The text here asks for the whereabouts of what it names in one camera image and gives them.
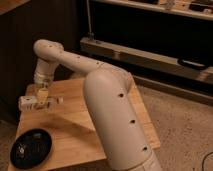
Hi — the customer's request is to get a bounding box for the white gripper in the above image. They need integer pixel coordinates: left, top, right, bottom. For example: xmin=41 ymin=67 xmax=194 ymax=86
xmin=34 ymin=74 xmax=52 ymax=103

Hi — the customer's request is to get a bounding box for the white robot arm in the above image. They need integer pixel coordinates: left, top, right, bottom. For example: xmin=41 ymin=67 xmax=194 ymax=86
xmin=33 ymin=39 xmax=163 ymax=171

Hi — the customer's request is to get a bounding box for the black ceramic bowl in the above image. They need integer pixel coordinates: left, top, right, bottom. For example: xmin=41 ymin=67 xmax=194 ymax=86
xmin=10 ymin=129 xmax=52 ymax=170

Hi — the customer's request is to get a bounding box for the wooden table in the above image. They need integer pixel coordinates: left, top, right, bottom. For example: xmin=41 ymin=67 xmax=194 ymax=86
xmin=7 ymin=77 xmax=162 ymax=171

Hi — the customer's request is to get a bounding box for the metal pole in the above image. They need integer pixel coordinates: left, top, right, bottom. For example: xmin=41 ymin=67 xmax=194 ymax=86
xmin=86 ymin=0 xmax=94 ymax=40

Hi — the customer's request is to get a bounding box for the long wooden beam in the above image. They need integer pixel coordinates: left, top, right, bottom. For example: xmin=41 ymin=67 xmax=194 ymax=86
xmin=80 ymin=37 xmax=213 ymax=84

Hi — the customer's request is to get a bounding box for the wooden shelf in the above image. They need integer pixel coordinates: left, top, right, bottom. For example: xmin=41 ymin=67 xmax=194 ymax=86
xmin=94 ymin=0 xmax=213 ymax=21

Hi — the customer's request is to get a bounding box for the black handle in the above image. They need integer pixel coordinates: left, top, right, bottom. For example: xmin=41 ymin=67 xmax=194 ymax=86
xmin=177 ymin=59 xmax=209 ymax=70

